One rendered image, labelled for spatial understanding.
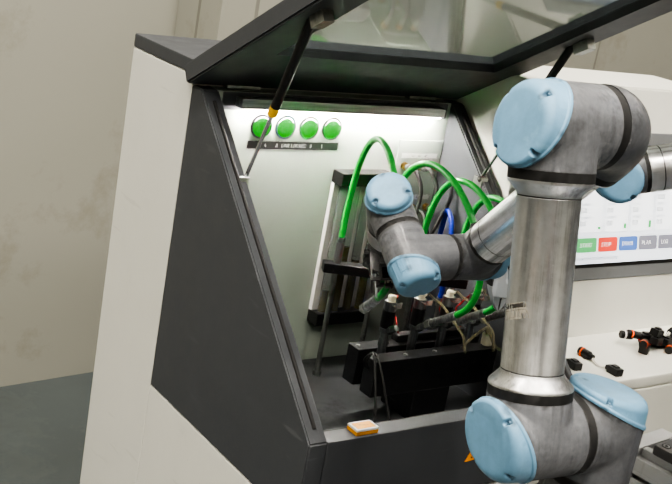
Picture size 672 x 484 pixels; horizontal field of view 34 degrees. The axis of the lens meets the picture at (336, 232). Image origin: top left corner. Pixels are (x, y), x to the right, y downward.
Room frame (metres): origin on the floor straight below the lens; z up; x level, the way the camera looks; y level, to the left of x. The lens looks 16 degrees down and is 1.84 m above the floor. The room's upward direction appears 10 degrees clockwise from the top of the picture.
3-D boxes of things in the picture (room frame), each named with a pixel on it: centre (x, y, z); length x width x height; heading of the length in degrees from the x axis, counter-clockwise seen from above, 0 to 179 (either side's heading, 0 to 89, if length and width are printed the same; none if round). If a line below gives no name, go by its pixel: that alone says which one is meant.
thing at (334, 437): (1.96, -0.28, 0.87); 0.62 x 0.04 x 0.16; 128
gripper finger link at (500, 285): (1.90, -0.31, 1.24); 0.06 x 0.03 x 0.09; 38
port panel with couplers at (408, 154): (2.51, -0.17, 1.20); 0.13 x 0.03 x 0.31; 128
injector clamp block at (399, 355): (2.23, -0.23, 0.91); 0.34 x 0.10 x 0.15; 128
